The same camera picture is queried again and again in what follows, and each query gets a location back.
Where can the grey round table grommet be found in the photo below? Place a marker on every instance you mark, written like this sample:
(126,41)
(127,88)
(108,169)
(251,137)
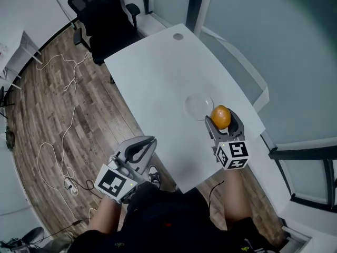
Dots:
(178,36)

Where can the person's black clothing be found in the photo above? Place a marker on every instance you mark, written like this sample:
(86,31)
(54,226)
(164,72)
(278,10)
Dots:
(171,220)

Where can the clear glass plate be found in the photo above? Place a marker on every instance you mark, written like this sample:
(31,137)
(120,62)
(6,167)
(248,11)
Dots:
(196,107)

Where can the grey broom stick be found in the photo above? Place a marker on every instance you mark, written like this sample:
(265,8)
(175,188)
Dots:
(65,14)

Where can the person's white right shoe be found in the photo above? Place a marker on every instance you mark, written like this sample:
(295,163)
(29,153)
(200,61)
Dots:
(154,175)

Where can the person's left forearm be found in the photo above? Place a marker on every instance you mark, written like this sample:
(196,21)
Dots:
(105,215)

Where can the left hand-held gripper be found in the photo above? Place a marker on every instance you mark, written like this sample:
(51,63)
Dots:
(111,182)

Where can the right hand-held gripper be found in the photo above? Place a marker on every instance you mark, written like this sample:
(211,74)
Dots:
(233,154)

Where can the person's right forearm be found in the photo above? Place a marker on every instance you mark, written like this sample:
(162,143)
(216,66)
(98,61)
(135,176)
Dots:
(237,199)

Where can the black mesh office chair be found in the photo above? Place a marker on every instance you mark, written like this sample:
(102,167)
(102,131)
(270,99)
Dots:
(102,28)

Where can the white power strip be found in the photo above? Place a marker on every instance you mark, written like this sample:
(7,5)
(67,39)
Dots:
(71,186)

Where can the dark bag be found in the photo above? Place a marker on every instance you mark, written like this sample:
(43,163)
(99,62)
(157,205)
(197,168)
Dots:
(9,138)

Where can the small white side table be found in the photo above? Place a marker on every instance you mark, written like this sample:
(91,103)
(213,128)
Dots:
(18,49)

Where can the black folding chair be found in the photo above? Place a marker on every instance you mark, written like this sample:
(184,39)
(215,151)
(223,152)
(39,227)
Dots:
(4,101)

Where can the orange fruit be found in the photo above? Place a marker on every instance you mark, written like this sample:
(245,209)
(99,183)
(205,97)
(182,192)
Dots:
(221,117)

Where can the white folded table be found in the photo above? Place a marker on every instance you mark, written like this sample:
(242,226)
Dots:
(245,70)

